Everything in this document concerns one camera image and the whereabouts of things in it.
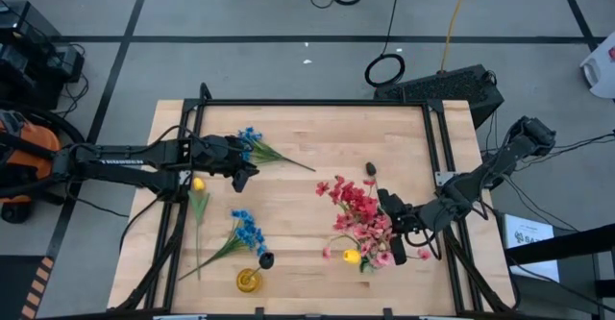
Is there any black artificial flower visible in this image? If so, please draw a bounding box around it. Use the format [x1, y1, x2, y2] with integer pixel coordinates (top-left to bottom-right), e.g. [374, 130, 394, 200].
[242, 251, 276, 283]
[364, 160, 383, 194]

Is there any yellow glass vase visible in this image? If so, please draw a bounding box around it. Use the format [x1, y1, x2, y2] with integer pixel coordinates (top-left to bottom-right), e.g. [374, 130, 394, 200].
[234, 266, 264, 294]

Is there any pink artificial flower bunch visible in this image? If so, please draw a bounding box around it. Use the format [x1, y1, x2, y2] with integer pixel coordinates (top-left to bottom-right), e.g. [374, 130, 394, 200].
[320, 211, 432, 269]

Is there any white box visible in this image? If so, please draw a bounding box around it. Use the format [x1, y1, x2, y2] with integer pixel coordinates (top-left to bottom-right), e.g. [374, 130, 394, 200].
[578, 31, 615, 101]

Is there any orange vacuum cleaner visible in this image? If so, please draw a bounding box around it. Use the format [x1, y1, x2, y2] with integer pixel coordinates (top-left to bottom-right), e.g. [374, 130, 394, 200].
[0, 99, 88, 201]
[0, 109, 63, 206]

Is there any black beam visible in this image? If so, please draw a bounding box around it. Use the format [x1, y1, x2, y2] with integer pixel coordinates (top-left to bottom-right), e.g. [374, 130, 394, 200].
[504, 223, 615, 268]

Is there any blue artificial flower bunch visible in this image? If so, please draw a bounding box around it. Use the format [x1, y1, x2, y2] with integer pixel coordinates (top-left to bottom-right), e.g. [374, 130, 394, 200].
[177, 208, 268, 282]
[236, 126, 317, 173]

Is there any yellow cable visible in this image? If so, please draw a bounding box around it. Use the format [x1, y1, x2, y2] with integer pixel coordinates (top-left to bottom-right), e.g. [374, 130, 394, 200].
[439, 0, 477, 74]

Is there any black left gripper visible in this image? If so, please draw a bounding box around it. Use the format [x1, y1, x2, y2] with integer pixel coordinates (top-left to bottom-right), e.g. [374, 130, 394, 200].
[189, 134, 260, 194]

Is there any white printed sign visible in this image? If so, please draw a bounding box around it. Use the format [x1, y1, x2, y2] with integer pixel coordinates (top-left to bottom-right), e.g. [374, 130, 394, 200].
[502, 212, 562, 283]

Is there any black aluminium table frame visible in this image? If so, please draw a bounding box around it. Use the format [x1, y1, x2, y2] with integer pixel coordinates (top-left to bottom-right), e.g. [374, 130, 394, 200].
[114, 82, 518, 319]

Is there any black cable with coil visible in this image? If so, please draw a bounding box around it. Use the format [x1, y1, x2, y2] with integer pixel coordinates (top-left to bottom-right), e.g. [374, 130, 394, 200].
[363, 0, 406, 88]

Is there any black electronics box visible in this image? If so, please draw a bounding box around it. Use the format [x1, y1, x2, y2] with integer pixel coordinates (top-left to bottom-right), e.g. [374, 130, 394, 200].
[0, 40, 86, 112]

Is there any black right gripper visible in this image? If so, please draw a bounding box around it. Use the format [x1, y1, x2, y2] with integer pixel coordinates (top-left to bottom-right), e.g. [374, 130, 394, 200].
[376, 187, 433, 267]

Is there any red artificial flower bunch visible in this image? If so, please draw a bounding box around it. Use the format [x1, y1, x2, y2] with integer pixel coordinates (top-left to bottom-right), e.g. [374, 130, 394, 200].
[314, 174, 385, 225]

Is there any black equipment case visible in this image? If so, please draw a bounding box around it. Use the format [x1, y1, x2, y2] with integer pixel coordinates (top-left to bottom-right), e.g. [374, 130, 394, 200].
[0, 0, 62, 47]

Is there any black computer tower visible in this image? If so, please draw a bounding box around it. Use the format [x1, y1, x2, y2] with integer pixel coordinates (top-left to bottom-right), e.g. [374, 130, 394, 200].
[373, 63, 505, 130]

